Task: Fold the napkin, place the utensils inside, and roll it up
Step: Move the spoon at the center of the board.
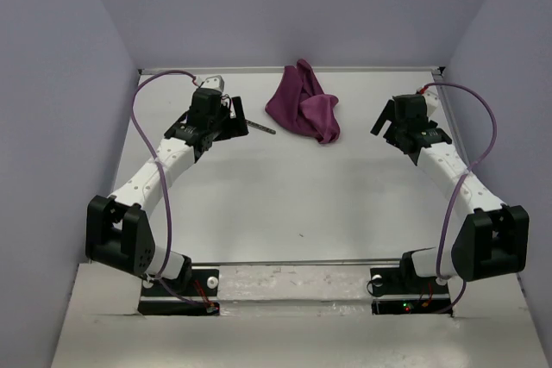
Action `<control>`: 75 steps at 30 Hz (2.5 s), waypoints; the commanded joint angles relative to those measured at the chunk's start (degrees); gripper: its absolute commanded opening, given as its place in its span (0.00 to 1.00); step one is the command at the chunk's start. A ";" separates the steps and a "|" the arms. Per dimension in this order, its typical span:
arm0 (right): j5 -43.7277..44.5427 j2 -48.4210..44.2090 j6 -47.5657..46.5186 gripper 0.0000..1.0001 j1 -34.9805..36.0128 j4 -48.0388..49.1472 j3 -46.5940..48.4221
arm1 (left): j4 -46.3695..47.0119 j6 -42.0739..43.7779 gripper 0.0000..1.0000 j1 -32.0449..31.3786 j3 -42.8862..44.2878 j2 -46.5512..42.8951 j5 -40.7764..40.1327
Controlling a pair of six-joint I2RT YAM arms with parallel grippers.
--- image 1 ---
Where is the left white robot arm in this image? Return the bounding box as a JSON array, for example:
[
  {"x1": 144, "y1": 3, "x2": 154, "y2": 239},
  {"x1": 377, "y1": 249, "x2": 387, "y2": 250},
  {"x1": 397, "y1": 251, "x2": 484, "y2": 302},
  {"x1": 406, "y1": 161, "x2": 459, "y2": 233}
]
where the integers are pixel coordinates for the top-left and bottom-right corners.
[{"x1": 85, "y1": 87, "x2": 248, "y2": 295}]

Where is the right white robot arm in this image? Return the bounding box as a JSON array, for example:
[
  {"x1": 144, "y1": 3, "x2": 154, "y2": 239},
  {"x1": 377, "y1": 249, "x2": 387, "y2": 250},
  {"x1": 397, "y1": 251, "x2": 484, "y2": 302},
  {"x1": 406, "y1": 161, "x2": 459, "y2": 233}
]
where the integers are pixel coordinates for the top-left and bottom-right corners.
[{"x1": 371, "y1": 94, "x2": 530, "y2": 292}]

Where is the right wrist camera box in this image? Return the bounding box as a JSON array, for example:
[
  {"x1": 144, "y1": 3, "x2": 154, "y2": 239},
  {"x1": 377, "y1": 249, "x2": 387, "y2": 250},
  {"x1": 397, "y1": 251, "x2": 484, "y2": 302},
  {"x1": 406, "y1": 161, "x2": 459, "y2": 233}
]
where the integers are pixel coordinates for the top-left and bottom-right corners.
[{"x1": 417, "y1": 86, "x2": 441, "y2": 118}]

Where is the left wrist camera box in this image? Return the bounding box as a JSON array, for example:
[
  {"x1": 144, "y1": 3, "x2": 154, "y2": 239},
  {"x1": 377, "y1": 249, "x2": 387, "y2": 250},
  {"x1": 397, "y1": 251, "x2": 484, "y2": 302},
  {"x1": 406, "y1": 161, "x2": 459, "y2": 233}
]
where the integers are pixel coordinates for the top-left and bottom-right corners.
[{"x1": 193, "y1": 75, "x2": 225, "y2": 94}]

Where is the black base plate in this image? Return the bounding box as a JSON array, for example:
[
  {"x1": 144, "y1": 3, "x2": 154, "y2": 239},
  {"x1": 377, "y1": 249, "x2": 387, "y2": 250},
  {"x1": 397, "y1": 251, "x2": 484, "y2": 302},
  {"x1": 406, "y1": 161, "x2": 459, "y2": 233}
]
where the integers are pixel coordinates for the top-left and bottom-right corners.
[
  {"x1": 137, "y1": 266, "x2": 221, "y2": 316},
  {"x1": 366, "y1": 267, "x2": 452, "y2": 315}
]

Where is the metal spoon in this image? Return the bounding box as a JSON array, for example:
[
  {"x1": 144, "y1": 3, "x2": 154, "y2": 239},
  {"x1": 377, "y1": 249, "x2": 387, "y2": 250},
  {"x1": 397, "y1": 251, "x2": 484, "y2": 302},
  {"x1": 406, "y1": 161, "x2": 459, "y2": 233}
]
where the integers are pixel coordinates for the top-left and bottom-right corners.
[{"x1": 246, "y1": 120, "x2": 276, "y2": 135}]

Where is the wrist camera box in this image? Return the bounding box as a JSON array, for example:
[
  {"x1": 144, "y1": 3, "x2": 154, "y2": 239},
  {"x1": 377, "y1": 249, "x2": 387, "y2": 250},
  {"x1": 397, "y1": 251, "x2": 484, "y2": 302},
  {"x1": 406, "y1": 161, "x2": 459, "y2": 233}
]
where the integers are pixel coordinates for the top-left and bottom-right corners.
[
  {"x1": 193, "y1": 75, "x2": 225, "y2": 94},
  {"x1": 417, "y1": 86, "x2": 441, "y2": 118}
]

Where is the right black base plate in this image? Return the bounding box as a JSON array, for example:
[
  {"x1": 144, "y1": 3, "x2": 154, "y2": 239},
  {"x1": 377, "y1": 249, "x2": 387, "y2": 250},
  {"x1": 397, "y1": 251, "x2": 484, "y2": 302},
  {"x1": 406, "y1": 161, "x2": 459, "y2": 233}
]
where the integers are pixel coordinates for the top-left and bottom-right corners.
[{"x1": 366, "y1": 267, "x2": 452, "y2": 315}]

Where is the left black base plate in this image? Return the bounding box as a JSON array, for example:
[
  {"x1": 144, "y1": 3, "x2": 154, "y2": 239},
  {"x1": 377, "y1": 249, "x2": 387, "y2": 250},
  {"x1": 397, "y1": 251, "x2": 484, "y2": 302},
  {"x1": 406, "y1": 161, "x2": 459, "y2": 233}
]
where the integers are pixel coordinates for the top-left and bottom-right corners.
[{"x1": 137, "y1": 266, "x2": 221, "y2": 316}]

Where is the purple cloth napkin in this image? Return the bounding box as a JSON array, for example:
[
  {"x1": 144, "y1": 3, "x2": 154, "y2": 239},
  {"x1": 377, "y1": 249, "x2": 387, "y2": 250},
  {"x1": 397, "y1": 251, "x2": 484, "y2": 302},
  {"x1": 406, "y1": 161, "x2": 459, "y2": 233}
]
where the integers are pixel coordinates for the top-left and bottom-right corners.
[{"x1": 265, "y1": 59, "x2": 341, "y2": 144}]

